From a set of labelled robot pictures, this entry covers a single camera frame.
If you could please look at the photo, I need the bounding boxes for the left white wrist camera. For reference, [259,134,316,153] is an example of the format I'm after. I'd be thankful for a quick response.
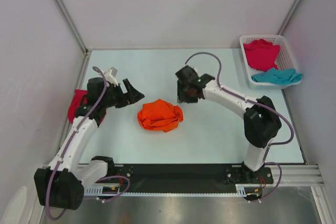
[104,67,119,86]

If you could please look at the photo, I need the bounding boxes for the crimson t shirt in basket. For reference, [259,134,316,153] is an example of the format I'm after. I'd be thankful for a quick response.
[243,39,280,72]

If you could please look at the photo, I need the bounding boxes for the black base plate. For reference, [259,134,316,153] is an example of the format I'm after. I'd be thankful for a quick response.
[114,164,274,194]

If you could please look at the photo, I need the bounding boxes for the aluminium frame rail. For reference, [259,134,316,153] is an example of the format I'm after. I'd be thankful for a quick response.
[84,164,323,198]

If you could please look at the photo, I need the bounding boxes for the white plastic basket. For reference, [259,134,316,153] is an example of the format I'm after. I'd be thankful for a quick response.
[239,35,300,89]

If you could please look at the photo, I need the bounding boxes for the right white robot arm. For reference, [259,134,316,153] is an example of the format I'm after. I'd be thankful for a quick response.
[175,65,282,183]

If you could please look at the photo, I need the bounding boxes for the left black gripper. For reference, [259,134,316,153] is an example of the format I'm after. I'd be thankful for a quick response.
[101,79,144,109]

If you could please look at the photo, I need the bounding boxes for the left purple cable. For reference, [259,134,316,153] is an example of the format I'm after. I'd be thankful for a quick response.
[45,66,131,221]

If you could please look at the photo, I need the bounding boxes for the folded crimson t shirt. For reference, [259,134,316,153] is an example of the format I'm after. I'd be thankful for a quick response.
[67,89,87,123]

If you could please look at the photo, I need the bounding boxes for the orange t shirt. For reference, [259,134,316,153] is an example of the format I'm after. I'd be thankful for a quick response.
[137,99,184,133]

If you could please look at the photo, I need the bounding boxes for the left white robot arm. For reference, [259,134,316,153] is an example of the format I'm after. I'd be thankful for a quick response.
[34,77,145,210]

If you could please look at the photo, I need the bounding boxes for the teal t shirt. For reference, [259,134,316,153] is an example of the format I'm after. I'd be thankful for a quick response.
[251,68,303,85]

